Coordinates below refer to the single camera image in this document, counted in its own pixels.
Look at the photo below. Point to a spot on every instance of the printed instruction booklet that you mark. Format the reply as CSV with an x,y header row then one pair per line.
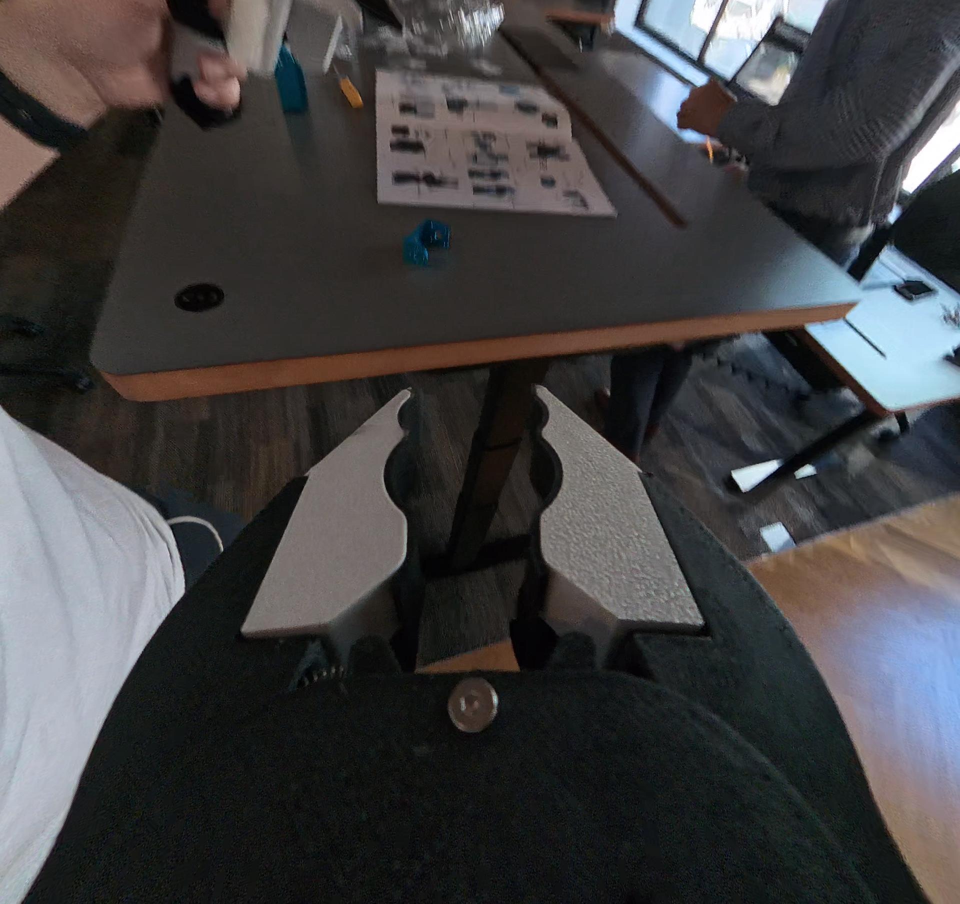
x,y
480,139

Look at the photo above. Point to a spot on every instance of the long blue U bracket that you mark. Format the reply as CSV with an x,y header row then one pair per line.
x,y
290,83

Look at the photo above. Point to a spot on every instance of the small blue U bracket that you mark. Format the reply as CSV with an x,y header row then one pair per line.
x,y
427,244

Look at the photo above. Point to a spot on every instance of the grey wooden-edged desk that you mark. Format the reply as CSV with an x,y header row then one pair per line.
x,y
900,349

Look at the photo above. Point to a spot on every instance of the person's left forearm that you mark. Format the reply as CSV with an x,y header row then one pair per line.
x,y
19,169

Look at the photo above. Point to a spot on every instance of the black phone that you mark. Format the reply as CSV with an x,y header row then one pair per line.
x,y
915,290

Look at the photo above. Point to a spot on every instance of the large paned window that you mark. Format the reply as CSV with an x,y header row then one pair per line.
x,y
675,4

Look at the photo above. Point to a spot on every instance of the crumpled clear plastic wrap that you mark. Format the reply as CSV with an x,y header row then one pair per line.
x,y
450,15

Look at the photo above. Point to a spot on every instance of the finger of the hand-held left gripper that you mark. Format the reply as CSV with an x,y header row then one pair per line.
x,y
333,45
259,23

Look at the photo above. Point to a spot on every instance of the person's left hand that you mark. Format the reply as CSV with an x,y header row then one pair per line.
x,y
90,26

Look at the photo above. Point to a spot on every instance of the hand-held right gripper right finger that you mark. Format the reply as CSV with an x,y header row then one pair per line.
x,y
607,536

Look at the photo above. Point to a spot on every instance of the white floor plate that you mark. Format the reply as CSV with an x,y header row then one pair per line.
x,y
778,536

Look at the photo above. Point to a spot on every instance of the person's dark trousers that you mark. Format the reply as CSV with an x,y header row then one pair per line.
x,y
202,559

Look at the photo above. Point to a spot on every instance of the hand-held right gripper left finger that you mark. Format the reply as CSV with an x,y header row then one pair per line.
x,y
337,536

